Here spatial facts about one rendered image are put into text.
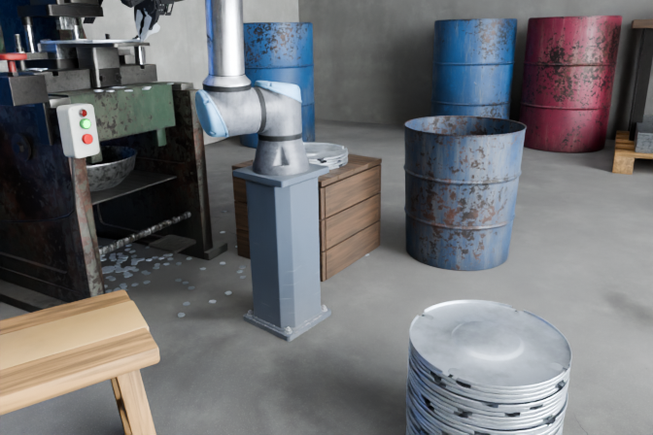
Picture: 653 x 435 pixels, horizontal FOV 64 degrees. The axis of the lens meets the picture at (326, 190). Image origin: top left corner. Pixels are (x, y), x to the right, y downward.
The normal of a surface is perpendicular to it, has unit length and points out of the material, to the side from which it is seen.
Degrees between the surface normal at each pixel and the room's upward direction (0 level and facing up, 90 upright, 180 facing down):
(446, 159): 92
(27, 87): 90
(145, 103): 90
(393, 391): 0
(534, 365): 0
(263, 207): 90
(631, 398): 0
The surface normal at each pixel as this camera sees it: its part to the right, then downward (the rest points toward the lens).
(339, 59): -0.48, 0.26
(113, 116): 0.88, 0.12
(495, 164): 0.32, 0.30
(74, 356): -0.02, -0.96
